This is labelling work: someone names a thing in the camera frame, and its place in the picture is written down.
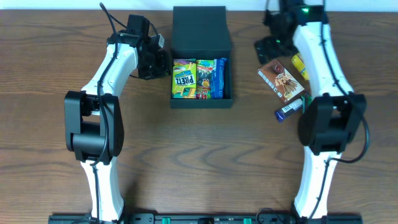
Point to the brown chocolate sticks box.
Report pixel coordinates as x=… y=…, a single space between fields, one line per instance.
x=281 y=81

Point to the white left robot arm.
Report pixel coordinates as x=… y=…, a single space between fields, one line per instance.
x=94 y=129

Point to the green pretzel snack box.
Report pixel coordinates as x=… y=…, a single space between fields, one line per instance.
x=184 y=78

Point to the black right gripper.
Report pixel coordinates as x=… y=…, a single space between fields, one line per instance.
x=263 y=51

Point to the green gummy worms bag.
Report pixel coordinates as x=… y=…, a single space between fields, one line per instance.
x=204 y=74

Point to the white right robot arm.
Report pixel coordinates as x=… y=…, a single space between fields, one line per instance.
x=332 y=128

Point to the blue cookie roll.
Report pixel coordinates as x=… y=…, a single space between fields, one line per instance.
x=217 y=78

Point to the black mounting rail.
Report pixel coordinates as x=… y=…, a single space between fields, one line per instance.
x=265 y=218

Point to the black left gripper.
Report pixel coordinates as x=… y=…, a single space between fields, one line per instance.
x=158 y=66

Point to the green black candy bar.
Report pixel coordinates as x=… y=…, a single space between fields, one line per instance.
x=306 y=100

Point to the dark blue chocolate bar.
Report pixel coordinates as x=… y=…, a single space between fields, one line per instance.
x=288 y=110

